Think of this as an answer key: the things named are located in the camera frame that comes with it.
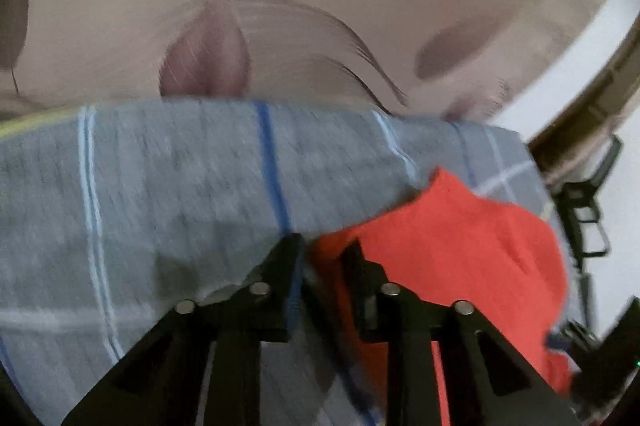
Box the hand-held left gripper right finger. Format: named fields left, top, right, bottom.
left=340, top=238, right=583, bottom=426

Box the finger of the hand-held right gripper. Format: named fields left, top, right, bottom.
left=546, top=321, right=602, bottom=358

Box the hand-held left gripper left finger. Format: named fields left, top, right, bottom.
left=62, top=233, right=306, bottom=426

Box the red sweater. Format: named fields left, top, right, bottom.
left=307, top=166, right=574, bottom=426

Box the black metal rack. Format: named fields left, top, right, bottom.
left=551, top=135, right=626, bottom=338

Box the grey plaid blanket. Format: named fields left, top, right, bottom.
left=0, top=98, right=582, bottom=426

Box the brown wooden door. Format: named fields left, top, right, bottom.
left=525, top=40, right=640, bottom=158

